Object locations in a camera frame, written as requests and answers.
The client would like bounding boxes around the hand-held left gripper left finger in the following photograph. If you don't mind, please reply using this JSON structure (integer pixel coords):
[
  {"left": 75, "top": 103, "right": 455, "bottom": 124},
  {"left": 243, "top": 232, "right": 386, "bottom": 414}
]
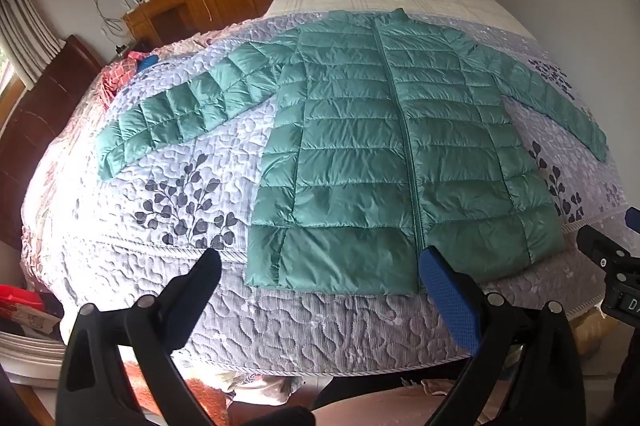
[{"left": 56, "top": 248, "right": 223, "bottom": 426}]

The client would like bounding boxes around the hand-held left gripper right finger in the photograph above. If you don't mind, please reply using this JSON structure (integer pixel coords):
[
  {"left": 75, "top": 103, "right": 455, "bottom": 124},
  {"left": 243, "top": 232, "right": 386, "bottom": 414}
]
[{"left": 419, "top": 247, "right": 587, "bottom": 426}]

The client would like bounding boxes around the green puffer jacket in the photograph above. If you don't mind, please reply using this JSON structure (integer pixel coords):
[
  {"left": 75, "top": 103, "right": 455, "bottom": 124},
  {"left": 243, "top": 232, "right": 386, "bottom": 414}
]
[{"left": 95, "top": 7, "right": 610, "bottom": 297}]

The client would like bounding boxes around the orange fuzzy cloth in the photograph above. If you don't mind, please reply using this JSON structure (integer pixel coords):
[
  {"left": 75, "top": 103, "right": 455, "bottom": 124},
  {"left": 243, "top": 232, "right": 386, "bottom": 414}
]
[{"left": 122, "top": 358, "right": 228, "bottom": 426}]

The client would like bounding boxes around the grey floral quilted blanket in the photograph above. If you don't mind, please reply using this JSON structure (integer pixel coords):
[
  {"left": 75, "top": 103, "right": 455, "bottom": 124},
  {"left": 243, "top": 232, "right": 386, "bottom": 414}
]
[{"left": 20, "top": 8, "right": 632, "bottom": 379}]

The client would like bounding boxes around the stack of white plates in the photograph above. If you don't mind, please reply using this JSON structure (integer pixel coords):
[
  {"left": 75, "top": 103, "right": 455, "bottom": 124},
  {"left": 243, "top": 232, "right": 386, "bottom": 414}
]
[{"left": 0, "top": 330, "right": 68, "bottom": 389}]

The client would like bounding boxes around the red box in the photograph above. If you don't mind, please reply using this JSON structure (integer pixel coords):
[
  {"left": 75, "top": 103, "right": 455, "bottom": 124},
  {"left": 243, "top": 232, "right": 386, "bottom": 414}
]
[{"left": 0, "top": 284, "right": 46, "bottom": 312}]

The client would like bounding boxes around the red patterned cloth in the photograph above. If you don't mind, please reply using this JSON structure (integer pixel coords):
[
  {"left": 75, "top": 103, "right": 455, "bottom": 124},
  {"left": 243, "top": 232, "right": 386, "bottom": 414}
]
[{"left": 97, "top": 51, "right": 151, "bottom": 109}]

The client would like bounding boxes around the dark wooden headboard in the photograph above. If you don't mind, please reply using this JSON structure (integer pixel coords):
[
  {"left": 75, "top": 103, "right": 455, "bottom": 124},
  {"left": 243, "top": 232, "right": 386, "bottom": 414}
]
[{"left": 0, "top": 34, "right": 103, "bottom": 252}]

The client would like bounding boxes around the wooden desk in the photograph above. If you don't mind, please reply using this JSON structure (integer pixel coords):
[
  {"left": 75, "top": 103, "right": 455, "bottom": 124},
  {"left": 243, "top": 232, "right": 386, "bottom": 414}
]
[{"left": 122, "top": 0, "right": 223, "bottom": 52}]

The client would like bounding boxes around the striped curtain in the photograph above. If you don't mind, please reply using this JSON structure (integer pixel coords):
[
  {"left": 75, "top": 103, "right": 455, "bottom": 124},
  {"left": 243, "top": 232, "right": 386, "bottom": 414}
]
[{"left": 0, "top": 0, "right": 61, "bottom": 87}]

